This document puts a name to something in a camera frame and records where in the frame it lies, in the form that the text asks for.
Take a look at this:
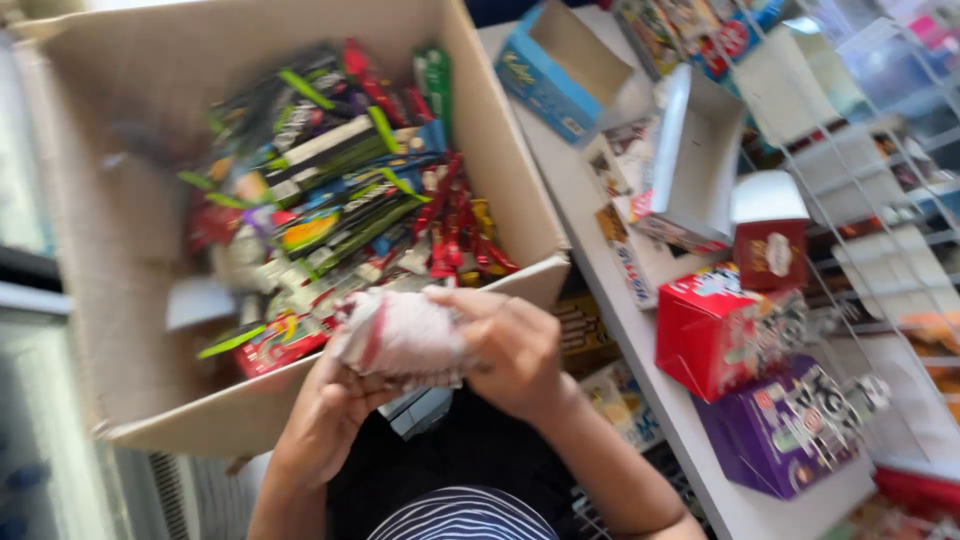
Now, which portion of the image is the person's left hand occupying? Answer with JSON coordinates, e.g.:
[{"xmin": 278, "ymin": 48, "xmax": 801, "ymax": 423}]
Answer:
[{"xmin": 288, "ymin": 346, "xmax": 401, "ymax": 490}]

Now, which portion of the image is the person's right hand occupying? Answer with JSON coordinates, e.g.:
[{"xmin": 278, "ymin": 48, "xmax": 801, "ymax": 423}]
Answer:
[{"xmin": 424, "ymin": 285, "xmax": 580, "ymax": 427}]

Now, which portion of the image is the bundle of white red packets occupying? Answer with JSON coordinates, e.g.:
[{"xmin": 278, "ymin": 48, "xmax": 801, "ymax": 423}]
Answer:
[{"xmin": 330, "ymin": 288, "xmax": 481, "ymax": 391}]

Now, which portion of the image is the brown yellow snack box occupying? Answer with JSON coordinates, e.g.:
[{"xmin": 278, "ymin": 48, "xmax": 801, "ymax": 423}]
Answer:
[{"xmin": 553, "ymin": 292, "xmax": 622, "ymax": 376}]

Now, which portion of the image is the person's striped dark clothing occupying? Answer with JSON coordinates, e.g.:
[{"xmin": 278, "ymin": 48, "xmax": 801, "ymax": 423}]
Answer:
[{"xmin": 326, "ymin": 384, "xmax": 601, "ymax": 540}]

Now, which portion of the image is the pale yellow blue snack box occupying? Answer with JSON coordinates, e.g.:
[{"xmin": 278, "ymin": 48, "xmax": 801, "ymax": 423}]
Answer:
[{"xmin": 579, "ymin": 360, "xmax": 666, "ymax": 453}]

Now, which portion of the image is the white blue printed box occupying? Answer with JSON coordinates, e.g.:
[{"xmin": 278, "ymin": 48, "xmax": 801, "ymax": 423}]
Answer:
[{"xmin": 581, "ymin": 120, "xmax": 736, "ymax": 310}]

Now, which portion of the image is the heap of colourful snack packets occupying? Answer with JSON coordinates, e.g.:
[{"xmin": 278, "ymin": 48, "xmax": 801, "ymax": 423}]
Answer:
[{"xmin": 166, "ymin": 37, "xmax": 522, "ymax": 381}]

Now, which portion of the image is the large cardboard carton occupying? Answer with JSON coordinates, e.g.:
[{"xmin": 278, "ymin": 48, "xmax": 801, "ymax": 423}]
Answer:
[{"xmin": 11, "ymin": 0, "xmax": 573, "ymax": 460}]

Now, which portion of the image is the white open display box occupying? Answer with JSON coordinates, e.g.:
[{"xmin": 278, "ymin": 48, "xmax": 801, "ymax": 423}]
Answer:
[{"xmin": 630, "ymin": 63, "xmax": 748, "ymax": 256}]

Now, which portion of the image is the empty blue display box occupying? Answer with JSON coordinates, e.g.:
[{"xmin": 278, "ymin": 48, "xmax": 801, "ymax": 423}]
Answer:
[{"xmin": 493, "ymin": 0, "xmax": 655, "ymax": 147}]

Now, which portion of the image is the dark red display box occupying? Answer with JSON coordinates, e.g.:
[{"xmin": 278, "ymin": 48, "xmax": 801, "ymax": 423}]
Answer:
[{"xmin": 731, "ymin": 217, "xmax": 811, "ymax": 292}]

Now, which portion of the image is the purple display box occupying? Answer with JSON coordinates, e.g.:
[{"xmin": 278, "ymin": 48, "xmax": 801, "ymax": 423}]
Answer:
[{"xmin": 691, "ymin": 354, "xmax": 894, "ymax": 502}]

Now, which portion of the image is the row of colourful candy boxes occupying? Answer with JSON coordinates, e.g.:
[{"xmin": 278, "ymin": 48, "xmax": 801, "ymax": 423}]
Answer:
[{"xmin": 611, "ymin": 0, "xmax": 789, "ymax": 82}]

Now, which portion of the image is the glass fridge door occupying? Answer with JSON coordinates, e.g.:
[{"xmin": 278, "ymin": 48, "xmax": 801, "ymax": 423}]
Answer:
[{"xmin": 0, "ymin": 30, "xmax": 151, "ymax": 540}]

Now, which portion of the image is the white wire rack with goods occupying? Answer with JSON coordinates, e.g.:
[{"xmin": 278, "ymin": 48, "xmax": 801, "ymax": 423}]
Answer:
[{"xmin": 705, "ymin": 0, "xmax": 960, "ymax": 540}]

